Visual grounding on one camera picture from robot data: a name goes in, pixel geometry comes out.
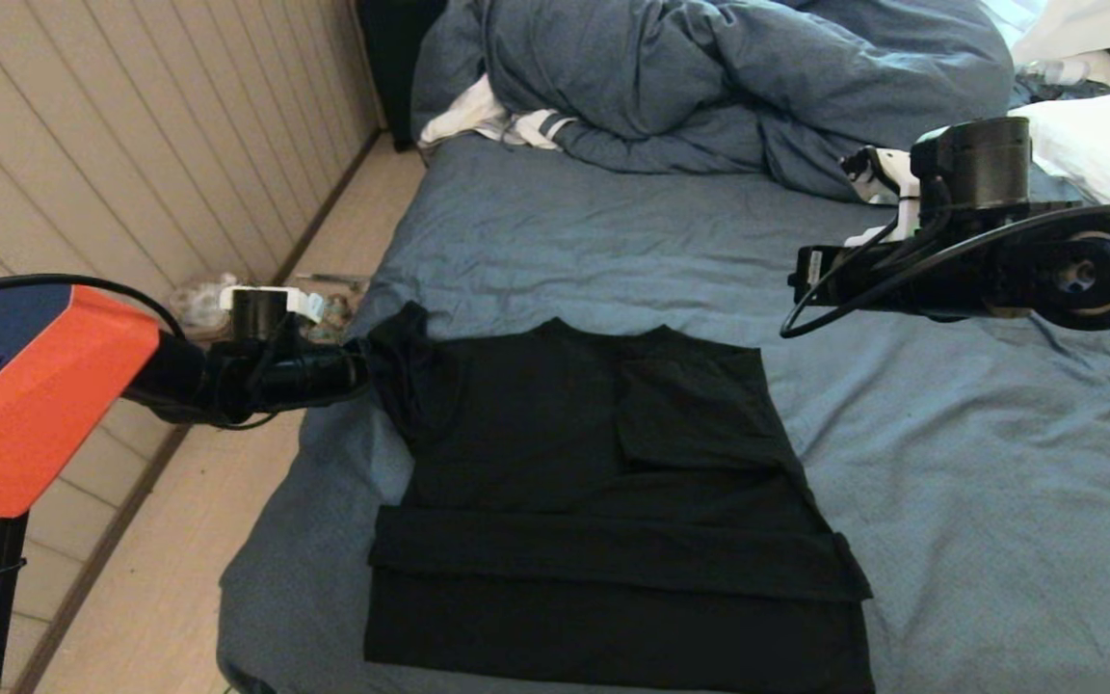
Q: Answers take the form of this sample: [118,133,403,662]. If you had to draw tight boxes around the black t-shirt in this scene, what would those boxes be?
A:
[357,301,879,694]

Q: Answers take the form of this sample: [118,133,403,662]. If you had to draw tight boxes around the left wrist motor cylinder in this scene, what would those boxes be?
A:
[220,286,310,343]

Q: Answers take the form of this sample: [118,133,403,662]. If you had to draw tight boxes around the wrist motor cylinder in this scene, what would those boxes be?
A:
[912,118,1033,208]
[220,286,310,343]

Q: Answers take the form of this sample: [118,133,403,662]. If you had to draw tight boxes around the clear plastic bin liner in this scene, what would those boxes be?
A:
[172,273,240,329]

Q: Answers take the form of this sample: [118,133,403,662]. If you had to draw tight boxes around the right wrist motor cylinder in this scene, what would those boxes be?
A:
[912,118,1033,208]

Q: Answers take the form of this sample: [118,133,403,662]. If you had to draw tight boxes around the dark grey crumpled cloth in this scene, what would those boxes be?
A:
[1008,77,1110,109]

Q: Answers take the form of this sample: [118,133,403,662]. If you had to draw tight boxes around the white pillow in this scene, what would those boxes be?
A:
[1013,92,1110,208]

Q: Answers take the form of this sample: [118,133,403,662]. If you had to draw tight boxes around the blue crumpled duvet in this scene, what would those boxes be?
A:
[410,0,1014,203]

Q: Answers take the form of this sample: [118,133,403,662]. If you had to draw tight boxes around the blue bed sheet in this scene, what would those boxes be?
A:
[218,135,1110,694]

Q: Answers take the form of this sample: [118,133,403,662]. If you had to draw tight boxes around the white striped cloth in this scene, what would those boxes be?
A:
[418,77,575,152]

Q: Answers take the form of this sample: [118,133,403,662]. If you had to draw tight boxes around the white blanket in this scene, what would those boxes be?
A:
[1008,0,1110,68]

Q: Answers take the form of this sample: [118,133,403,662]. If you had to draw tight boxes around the black nightstand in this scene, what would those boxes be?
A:
[355,0,450,153]

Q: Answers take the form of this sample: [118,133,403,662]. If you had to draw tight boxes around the colourful rope toy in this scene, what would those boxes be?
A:
[300,294,356,343]

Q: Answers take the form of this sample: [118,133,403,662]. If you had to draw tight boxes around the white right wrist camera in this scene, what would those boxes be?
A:
[841,145,922,247]

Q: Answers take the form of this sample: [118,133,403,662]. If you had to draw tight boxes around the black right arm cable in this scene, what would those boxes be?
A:
[780,202,1110,340]

